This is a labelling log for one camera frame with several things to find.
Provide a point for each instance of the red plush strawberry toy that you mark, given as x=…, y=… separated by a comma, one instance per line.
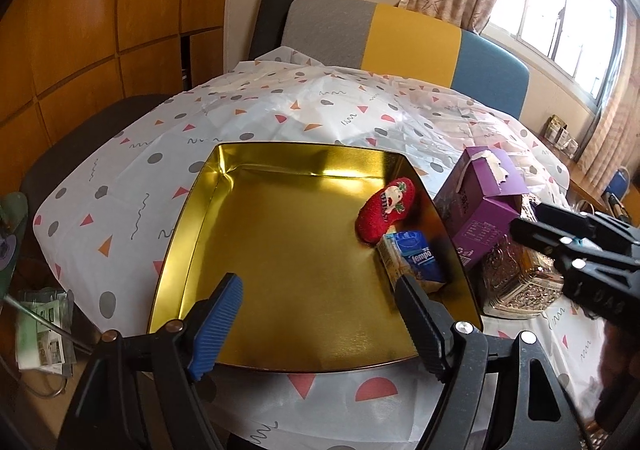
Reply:
x=375, y=220

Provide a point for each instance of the wooden wardrobe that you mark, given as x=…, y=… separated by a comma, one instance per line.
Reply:
x=75, y=29

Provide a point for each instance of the gold metal tin tray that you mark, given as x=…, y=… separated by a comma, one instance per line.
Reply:
x=300, y=255

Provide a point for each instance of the blue chair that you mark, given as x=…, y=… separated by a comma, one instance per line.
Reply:
x=617, y=182

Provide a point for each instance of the purple cardboard box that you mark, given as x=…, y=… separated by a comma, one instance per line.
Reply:
x=475, y=210

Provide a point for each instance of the row of small boxes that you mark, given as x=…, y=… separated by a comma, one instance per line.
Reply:
x=560, y=137

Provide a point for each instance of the ornate gold metal box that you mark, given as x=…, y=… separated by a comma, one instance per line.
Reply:
x=515, y=280

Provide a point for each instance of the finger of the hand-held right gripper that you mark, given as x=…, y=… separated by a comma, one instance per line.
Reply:
x=600, y=285
x=590, y=227

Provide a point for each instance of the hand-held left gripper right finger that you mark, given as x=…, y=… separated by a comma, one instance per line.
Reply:
x=419, y=325

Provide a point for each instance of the grey yellow blue sofa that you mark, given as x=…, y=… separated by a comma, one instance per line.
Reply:
x=410, y=39

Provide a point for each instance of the stack of paper packets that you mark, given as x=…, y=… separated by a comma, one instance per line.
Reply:
x=42, y=335

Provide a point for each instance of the green patterned object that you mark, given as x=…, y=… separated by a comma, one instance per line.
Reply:
x=10, y=235

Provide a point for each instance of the blue tissue pack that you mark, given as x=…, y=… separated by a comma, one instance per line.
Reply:
x=415, y=260

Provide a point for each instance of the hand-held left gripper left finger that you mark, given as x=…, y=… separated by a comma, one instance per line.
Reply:
x=220, y=325

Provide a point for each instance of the white patterned tablecloth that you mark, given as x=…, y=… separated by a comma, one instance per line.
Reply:
x=300, y=109

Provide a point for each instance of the barred window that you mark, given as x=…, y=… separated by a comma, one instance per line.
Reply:
x=560, y=4

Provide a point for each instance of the black rolled mat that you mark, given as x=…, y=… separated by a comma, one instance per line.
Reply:
x=272, y=14

